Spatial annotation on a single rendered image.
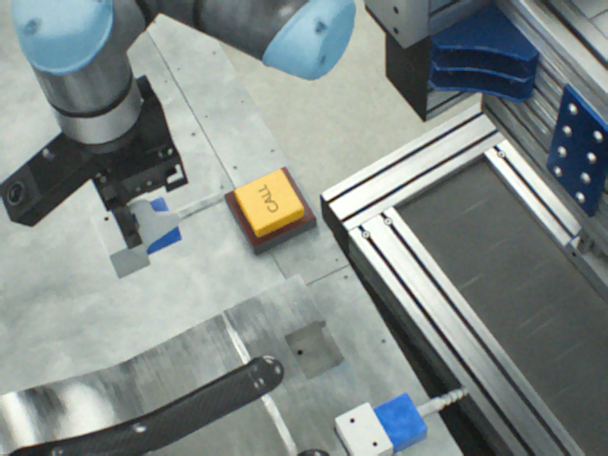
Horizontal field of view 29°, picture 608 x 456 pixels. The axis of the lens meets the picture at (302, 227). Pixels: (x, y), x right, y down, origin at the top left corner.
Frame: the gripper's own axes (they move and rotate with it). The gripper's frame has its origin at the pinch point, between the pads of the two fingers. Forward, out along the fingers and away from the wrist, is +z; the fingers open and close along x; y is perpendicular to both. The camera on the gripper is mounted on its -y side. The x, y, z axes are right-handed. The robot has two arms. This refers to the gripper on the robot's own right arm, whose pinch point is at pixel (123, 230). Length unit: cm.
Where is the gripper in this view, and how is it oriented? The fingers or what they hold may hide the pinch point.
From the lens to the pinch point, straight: 120.2
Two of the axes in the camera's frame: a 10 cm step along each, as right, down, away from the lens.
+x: -4.5, -7.7, 4.5
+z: 0.7, 4.7, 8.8
